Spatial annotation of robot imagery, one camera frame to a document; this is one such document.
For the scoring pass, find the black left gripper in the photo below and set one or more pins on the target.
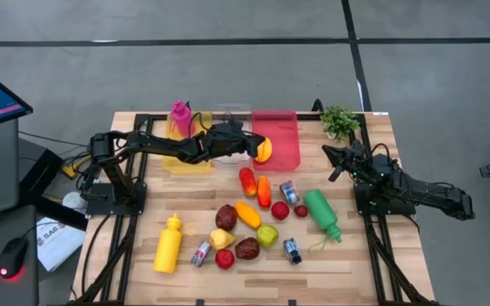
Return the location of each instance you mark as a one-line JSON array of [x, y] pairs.
[[223, 142]]

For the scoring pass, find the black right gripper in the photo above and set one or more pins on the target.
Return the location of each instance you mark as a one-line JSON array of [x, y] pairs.
[[364, 163]]

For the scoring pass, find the yellow toy bell pepper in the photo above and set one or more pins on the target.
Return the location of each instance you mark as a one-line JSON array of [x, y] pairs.
[[266, 152]]

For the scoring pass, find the red toy bell pepper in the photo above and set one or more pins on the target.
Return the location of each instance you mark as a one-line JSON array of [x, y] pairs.
[[248, 181]]

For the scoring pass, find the orange-red toy bell pepper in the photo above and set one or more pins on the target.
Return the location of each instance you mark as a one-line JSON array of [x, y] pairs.
[[264, 192]]

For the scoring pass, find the green plastic squeeze bottle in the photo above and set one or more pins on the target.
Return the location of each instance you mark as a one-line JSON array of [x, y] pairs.
[[321, 212]]

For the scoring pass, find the tin can blue red label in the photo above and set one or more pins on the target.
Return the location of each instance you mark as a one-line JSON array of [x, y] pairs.
[[289, 193]]

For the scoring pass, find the dark red wrinkled toy apple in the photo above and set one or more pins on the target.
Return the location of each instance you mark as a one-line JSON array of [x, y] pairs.
[[226, 217], [247, 248]]

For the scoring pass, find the pink plastic squeeze bottle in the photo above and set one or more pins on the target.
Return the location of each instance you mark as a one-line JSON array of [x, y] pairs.
[[181, 117]]

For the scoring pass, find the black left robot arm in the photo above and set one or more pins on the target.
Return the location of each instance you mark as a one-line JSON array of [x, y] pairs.
[[160, 146]]

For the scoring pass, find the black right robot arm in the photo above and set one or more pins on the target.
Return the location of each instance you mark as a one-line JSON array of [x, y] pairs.
[[432, 193]]

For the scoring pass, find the red translucent plastic bin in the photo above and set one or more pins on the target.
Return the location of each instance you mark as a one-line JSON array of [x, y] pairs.
[[283, 140]]

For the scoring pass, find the clear plastic bin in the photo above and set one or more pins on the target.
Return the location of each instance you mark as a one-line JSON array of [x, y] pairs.
[[234, 111]]

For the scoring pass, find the small potted green plant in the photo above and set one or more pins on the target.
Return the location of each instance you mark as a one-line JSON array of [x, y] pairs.
[[338, 121]]

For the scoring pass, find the small red toy fruit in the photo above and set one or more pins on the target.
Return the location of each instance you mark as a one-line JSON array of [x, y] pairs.
[[300, 211]]

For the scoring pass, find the black curved table clamp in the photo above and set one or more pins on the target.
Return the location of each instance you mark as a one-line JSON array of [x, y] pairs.
[[317, 105]]

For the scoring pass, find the orange-yellow toy bell pepper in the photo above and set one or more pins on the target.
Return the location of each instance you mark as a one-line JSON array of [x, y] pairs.
[[248, 215]]

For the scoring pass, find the yellow translucent plastic bin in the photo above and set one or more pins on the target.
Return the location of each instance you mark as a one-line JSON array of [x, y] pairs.
[[185, 166]]

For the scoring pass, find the green toy apple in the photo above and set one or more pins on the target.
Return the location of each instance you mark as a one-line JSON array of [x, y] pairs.
[[267, 236]]

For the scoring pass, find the tin can dark blue label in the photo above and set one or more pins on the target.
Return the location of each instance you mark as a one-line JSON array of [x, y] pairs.
[[292, 251]]

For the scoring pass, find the yellow toy pear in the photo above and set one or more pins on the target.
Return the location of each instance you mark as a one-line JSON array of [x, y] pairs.
[[221, 239]]

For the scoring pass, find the tin can red white label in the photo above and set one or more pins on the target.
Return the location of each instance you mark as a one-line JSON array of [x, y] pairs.
[[201, 254]]

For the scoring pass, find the yellow plastic squeeze bottle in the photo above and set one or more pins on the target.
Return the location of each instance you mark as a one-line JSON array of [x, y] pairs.
[[167, 248]]

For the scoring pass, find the yellow plug connector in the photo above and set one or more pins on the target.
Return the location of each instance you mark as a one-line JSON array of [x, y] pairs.
[[72, 168]]

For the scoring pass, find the white round roll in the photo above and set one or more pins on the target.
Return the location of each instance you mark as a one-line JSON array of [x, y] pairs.
[[74, 200]]

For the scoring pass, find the white printed paper booklet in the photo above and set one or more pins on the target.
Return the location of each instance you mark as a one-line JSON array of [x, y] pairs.
[[58, 242]]

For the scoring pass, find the black computer mouse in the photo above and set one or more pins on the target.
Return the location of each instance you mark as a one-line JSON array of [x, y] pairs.
[[13, 257]]

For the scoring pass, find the dark side desk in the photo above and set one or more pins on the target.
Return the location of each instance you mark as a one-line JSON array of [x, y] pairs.
[[26, 293]]

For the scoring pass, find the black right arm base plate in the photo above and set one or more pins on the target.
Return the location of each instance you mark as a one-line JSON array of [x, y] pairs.
[[398, 209]]

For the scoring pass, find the black aluminium table frame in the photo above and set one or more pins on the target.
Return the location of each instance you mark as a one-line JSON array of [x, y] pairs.
[[139, 123]]

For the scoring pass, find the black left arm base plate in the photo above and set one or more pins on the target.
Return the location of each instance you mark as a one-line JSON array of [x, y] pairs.
[[136, 206]]

